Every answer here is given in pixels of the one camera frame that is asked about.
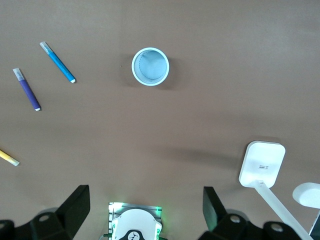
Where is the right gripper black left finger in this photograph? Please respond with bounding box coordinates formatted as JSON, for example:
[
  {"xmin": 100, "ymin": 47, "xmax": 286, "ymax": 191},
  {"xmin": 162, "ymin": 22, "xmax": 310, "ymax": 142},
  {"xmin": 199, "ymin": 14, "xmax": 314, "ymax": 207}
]
[{"xmin": 0, "ymin": 184, "xmax": 91, "ymax": 240}]

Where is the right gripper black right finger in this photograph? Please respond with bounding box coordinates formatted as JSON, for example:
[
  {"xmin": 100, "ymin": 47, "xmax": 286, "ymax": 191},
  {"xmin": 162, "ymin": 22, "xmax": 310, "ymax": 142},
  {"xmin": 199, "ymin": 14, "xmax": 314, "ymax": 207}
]
[{"xmin": 197, "ymin": 186, "xmax": 301, "ymax": 240}]

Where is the blue marker pen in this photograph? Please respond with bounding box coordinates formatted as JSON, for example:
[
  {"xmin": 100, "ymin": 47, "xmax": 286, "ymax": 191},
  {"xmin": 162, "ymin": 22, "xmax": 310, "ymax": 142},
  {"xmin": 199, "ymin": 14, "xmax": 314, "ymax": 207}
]
[{"xmin": 39, "ymin": 41, "xmax": 77, "ymax": 84}]

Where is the yellow marker pen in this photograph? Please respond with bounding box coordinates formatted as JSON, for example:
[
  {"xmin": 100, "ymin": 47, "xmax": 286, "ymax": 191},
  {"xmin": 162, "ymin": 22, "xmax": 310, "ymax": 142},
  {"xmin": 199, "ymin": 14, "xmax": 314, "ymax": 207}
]
[{"xmin": 0, "ymin": 149, "xmax": 20, "ymax": 167}]

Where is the purple marker pen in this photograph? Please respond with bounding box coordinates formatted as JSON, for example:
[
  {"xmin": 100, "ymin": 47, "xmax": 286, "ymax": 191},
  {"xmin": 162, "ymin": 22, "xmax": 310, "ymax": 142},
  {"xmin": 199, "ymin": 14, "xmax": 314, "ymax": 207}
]
[{"xmin": 12, "ymin": 67, "xmax": 42, "ymax": 112}]

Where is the translucent blue plastic cup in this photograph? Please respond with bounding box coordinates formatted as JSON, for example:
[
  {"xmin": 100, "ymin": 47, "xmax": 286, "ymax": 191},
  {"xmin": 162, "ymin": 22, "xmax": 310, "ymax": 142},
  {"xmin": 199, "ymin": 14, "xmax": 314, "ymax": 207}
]
[{"xmin": 131, "ymin": 46, "xmax": 170, "ymax": 87}]

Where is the white camera stand base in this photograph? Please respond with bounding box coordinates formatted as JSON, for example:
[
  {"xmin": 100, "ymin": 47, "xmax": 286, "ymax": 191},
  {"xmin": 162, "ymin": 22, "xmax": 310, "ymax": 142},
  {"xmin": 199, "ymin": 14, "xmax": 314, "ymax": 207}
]
[{"xmin": 238, "ymin": 141, "xmax": 320, "ymax": 240}]

